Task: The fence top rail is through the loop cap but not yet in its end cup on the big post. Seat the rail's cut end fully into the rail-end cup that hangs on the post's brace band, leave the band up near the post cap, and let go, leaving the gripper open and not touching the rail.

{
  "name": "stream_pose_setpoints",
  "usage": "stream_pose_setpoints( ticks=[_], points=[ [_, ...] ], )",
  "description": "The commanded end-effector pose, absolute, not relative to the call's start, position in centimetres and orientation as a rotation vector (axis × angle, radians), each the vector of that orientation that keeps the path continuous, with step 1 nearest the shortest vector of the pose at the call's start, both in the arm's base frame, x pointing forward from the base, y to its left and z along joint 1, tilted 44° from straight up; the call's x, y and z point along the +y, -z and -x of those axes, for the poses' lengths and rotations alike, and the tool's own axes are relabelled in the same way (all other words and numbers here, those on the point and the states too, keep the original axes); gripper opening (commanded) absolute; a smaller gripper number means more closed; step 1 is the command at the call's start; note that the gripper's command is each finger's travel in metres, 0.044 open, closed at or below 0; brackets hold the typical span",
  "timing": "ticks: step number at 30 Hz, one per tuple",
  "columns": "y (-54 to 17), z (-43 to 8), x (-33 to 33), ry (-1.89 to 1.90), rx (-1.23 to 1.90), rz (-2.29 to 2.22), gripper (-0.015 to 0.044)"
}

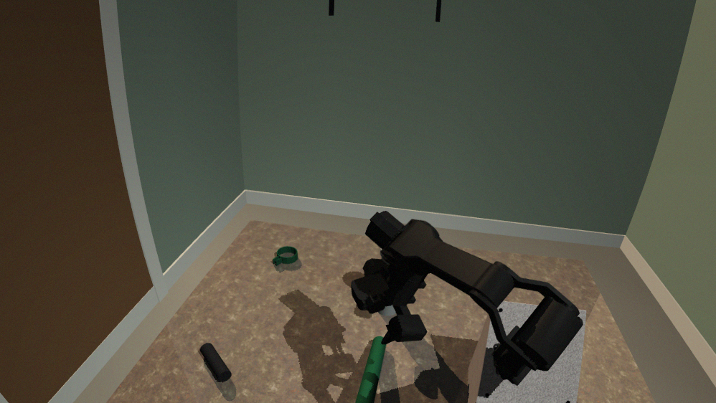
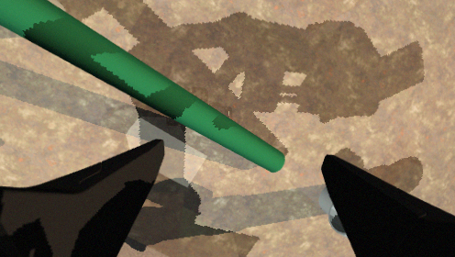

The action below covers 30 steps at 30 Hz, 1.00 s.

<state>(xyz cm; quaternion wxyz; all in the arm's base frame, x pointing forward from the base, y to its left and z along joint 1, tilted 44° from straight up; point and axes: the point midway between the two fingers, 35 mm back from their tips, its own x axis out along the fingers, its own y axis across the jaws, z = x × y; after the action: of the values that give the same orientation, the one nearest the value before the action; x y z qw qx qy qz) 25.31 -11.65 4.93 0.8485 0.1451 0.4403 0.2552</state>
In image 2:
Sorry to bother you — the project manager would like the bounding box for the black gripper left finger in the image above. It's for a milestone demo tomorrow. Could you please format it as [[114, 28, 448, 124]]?
[[0, 139, 164, 257]]

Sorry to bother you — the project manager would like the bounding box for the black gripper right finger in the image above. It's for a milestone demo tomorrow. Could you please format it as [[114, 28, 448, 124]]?
[[321, 155, 455, 257]]

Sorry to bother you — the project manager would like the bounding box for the dark grey cylinder with white top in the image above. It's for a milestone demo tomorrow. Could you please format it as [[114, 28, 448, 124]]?
[[319, 187, 332, 215]]

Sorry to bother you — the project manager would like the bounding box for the grey cup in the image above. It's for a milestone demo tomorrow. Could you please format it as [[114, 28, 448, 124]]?
[[328, 204, 348, 238]]

